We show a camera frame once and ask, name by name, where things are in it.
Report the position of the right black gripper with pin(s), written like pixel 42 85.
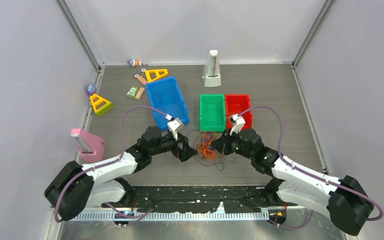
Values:
pixel 222 144

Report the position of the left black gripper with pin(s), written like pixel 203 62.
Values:
pixel 186 152

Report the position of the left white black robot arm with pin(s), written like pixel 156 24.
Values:
pixel 77 186

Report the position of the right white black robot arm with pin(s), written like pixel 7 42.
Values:
pixel 342 200

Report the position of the green plastic bin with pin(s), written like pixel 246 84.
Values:
pixel 212 113

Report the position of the red plastic bin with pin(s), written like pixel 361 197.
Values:
pixel 236 104

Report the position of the blue plastic bin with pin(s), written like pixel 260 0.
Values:
pixel 166 96

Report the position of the white metronome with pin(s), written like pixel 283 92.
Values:
pixel 211 74

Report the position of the tan wooden block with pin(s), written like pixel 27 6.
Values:
pixel 140 92

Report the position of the pink tape dispenser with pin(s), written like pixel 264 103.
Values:
pixel 89 147

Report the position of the yellow triangle toy on green block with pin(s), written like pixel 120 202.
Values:
pixel 100 105

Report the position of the small colourful figurine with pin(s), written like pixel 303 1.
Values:
pixel 134 62

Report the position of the purple round toy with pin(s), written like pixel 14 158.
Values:
pixel 91 89

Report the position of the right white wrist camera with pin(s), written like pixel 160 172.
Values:
pixel 237 122

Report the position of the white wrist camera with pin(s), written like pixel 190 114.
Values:
pixel 237 122
pixel 174 125

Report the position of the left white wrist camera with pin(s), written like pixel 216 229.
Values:
pixel 174 125

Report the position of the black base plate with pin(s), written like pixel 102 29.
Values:
pixel 200 199

